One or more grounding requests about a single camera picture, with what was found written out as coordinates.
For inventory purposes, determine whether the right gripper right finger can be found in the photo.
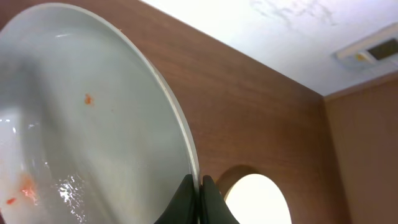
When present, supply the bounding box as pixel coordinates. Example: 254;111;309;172
200;175;239;224

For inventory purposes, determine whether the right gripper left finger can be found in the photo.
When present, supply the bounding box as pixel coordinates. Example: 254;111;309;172
155;174;197;224

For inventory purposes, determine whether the cream white plate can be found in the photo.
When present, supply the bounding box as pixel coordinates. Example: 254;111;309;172
224;174;292;224

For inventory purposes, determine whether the light blue plate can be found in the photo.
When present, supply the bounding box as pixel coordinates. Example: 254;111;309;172
1;3;199;223

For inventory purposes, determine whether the wall vent fixture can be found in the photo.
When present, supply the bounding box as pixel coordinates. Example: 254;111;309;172
333;22;397;71

